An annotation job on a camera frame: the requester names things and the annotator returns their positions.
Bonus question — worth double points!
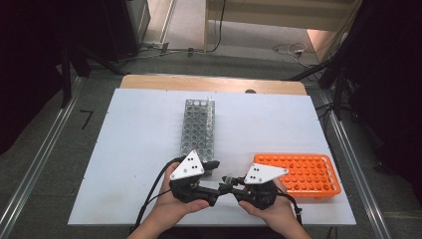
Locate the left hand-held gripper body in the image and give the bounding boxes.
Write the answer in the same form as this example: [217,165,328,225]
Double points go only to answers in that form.
[168,149,206,203]

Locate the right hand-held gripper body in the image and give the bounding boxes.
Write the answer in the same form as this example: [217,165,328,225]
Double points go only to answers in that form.
[233,162,290,211]

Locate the silver metal test tube rack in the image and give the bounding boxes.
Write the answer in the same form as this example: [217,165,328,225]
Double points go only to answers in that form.
[179,98,217,164]

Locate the orange plastic test tube rack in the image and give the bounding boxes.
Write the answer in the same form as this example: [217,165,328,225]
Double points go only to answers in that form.
[253,152,342,200]

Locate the person's left hand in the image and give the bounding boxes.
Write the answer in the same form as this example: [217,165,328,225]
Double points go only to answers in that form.
[150,161,211,222]

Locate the person's right hand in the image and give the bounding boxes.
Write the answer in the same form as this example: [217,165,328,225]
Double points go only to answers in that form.
[238,180,299,230]

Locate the black metal stand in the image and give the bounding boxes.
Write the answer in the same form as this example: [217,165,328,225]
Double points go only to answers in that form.
[287,56,353,121]
[59,43,127,110]

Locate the dark cabinet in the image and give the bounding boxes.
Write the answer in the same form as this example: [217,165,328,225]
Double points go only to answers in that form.
[123,0,151,46]

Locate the black curtain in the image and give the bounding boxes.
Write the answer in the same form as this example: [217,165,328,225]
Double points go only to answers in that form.
[331,0,422,187]
[0,0,128,155]

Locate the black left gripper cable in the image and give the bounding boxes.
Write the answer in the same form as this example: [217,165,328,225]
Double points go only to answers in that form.
[133,155,187,230]

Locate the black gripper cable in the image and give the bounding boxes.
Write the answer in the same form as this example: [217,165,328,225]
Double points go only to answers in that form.
[277,192,304,227]
[133,155,187,230]

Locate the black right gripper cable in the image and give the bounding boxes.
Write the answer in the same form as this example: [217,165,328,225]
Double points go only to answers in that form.
[277,192,304,227]

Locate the aluminium floor rail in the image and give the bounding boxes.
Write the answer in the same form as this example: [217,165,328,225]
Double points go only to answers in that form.
[0,76,84,233]
[318,91,394,239]

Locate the white floor cable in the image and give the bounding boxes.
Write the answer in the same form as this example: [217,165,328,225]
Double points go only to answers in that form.
[272,42,312,60]

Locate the black hanging cable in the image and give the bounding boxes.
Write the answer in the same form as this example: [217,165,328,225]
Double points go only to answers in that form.
[212,0,228,54]

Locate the pale floor rail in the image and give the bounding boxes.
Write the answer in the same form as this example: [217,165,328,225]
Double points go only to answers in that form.
[158,0,177,44]

